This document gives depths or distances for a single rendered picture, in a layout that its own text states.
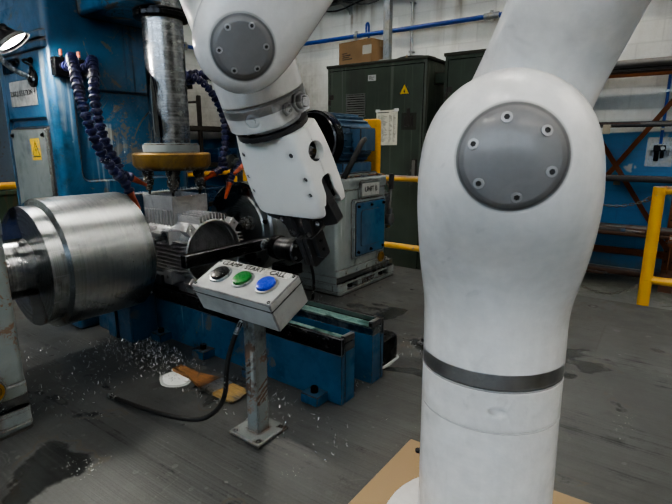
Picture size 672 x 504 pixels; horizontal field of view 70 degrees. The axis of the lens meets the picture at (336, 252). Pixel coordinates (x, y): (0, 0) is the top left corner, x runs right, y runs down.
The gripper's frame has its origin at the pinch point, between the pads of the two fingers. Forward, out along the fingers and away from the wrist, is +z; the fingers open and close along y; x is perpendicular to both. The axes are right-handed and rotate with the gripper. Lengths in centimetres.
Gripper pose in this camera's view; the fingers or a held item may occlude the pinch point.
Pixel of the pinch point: (313, 246)
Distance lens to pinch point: 57.5
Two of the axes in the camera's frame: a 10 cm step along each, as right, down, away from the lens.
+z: 2.5, 8.1, 5.3
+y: -8.0, -1.3, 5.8
